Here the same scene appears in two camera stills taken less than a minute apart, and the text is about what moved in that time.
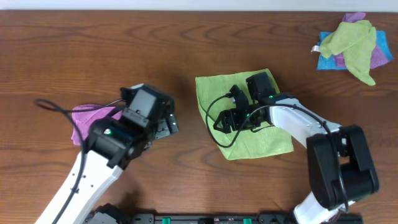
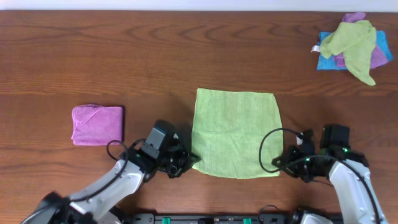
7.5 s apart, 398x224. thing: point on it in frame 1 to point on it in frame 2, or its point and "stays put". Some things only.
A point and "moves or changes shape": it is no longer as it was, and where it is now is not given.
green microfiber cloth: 214,94 moves or changes shape
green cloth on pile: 356,41 stays put
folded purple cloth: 84,120 stays put
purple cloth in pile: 377,58 stays put
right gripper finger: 226,116 to 281,163
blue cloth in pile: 325,63 stays put
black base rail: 109,214 stays put
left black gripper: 168,127 to 180,160
